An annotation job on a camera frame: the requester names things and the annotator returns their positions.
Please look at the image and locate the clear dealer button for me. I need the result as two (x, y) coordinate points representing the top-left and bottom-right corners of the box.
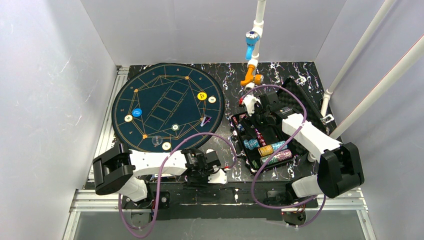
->
(151, 135), (163, 147)

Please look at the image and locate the yellow poker chip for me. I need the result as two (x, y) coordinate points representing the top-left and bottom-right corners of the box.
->
(208, 96), (217, 104)
(161, 141), (172, 151)
(124, 114), (133, 123)

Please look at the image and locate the yellow big blind button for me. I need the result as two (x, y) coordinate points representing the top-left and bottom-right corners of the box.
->
(196, 91), (208, 101)

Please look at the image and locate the blue small blind button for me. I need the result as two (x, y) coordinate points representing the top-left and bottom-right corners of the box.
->
(131, 108), (143, 118)

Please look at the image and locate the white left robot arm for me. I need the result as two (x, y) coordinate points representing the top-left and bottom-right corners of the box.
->
(92, 143), (227, 202)

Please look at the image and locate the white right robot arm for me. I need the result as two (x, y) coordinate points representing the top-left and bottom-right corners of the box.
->
(241, 92), (365, 200)

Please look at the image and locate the black poker chip case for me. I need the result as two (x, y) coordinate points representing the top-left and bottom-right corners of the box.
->
(229, 77), (336, 174)

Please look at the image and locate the light blue chip stack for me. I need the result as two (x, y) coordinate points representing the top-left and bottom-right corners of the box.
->
(243, 139), (261, 150)

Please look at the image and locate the yellow chip stack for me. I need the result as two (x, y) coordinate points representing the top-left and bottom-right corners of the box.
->
(258, 145), (274, 157)

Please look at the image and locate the green and purple chip row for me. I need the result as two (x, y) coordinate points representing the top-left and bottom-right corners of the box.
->
(259, 149), (293, 165)

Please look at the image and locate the white thin diagonal pole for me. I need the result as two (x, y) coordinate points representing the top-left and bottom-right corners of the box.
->
(320, 0), (395, 117)

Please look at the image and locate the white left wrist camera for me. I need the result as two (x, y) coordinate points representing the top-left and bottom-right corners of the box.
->
(207, 169), (228, 185)

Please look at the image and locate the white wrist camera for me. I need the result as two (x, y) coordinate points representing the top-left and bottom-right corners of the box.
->
(240, 94), (261, 117)
(207, 169), (228, 185)

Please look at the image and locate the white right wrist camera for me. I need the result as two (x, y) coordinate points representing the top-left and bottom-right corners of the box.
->
(240, 94), (261, 117)

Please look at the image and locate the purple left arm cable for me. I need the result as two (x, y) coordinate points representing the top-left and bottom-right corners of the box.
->
(118, 132), (239, 239)

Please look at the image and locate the chrome case handle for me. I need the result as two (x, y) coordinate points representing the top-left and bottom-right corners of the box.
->
(229, 135), (243, 158)

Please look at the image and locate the white pipe camera stand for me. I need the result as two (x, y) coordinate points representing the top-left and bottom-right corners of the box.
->
(240, 0), (267, 91)

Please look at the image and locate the white diagonal frame pole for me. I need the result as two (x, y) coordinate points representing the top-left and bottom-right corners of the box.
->
(329, 36), (424, 139)

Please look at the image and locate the aluminium frame rail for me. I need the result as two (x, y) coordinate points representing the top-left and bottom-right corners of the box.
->
(62, 66), (130, 240)

